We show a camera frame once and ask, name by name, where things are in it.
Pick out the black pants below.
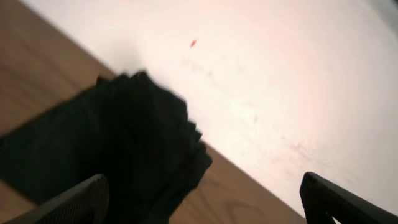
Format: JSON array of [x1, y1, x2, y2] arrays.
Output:
[[1, 72, 212, 223]]

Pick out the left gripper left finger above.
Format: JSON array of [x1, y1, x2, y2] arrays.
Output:
[[6, 174, 109, 224]]

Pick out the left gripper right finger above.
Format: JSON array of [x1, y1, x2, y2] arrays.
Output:
[[300, 172, 397, 224]]

